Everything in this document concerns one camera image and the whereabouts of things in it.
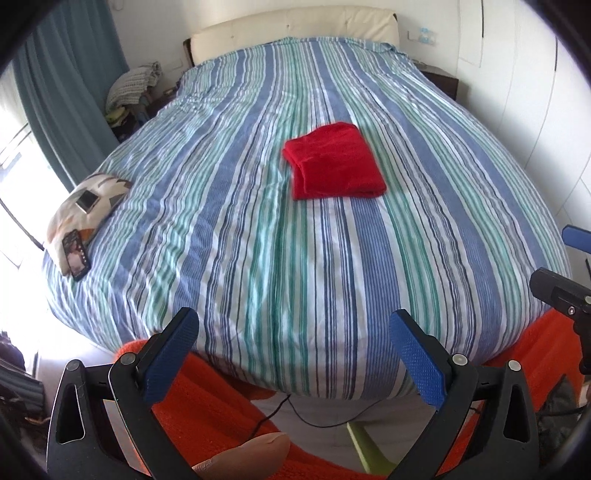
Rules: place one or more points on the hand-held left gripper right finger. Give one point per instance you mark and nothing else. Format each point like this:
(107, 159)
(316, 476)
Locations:
(415, 355)

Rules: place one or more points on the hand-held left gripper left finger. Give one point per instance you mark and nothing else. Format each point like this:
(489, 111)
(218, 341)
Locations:
(173, 355)

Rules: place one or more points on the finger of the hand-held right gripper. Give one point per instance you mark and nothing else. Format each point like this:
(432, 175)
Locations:
(579, 239)

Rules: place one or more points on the red sweater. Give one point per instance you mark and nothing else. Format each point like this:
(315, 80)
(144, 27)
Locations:
(337, 161)

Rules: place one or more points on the pile of clothes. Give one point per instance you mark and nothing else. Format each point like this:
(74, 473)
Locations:
(131, 85)

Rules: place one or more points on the person's left hand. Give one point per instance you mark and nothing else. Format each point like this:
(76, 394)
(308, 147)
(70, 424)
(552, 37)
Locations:
(244, 454)

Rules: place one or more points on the orange fuzzy clothing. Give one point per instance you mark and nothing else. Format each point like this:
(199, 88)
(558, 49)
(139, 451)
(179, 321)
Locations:
(207, 406)

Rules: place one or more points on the green plastic object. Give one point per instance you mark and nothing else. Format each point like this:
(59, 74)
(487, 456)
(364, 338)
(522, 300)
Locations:
(367, 450)

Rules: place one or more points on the dark cloth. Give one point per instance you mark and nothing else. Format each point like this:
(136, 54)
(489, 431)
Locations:
(558, 401)

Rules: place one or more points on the striped bed cover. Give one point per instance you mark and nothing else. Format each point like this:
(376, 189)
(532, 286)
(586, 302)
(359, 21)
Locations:
(258, 254)

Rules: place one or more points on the black smartphone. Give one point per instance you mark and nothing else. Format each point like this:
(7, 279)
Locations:
(76, 256)

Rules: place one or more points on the white wardrobe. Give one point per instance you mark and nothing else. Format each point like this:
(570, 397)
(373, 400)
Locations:
(521, 92)

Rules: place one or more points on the dark ribbed object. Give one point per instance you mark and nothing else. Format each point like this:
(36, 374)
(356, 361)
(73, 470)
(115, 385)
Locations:
(18, 387)

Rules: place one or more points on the small black device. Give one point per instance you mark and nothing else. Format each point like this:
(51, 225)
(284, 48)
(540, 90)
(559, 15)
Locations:
(87, 201)

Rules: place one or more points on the patterned pillow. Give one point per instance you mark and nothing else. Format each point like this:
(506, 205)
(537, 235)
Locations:
(104, 189)

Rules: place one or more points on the dark wooden nightstand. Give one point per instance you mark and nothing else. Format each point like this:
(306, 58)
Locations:
(442, 82)

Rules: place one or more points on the teal curtain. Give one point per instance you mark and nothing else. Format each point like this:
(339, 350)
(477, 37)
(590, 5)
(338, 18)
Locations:
(64, 92)

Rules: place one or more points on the cream headboard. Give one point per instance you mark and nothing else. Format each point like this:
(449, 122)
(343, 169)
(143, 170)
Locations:
(295, 27)

